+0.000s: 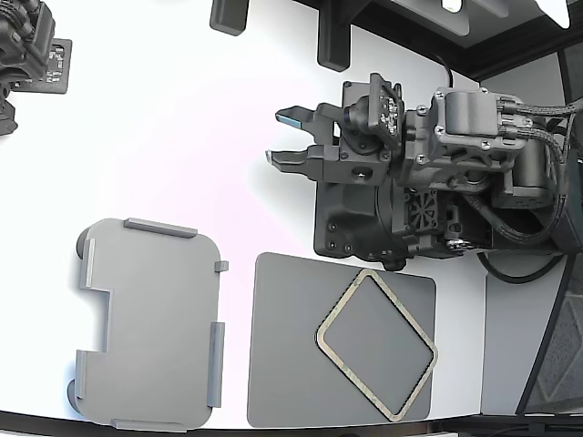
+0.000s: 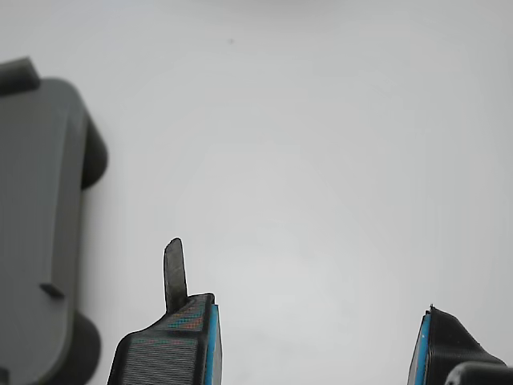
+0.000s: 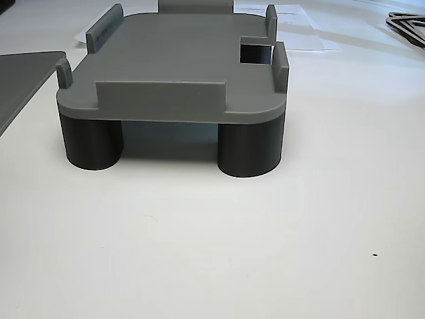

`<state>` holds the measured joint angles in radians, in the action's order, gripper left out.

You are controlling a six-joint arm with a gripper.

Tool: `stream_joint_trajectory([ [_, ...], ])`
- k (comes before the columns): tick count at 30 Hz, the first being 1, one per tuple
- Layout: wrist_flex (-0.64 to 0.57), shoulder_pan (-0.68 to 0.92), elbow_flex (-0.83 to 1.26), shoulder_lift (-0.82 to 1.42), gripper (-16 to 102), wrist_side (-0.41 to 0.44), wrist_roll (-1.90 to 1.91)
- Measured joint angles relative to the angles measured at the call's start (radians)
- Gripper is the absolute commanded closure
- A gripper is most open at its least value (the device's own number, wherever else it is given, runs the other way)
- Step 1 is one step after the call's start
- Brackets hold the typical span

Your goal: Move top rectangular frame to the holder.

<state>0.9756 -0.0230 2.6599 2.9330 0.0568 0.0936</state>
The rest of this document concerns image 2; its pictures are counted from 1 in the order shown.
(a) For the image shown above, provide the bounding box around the grey plastic frame holder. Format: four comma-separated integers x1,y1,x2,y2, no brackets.
0,55,110,385

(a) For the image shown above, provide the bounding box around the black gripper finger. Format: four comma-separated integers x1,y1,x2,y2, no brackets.
106,237,223,385
406,303,513,385

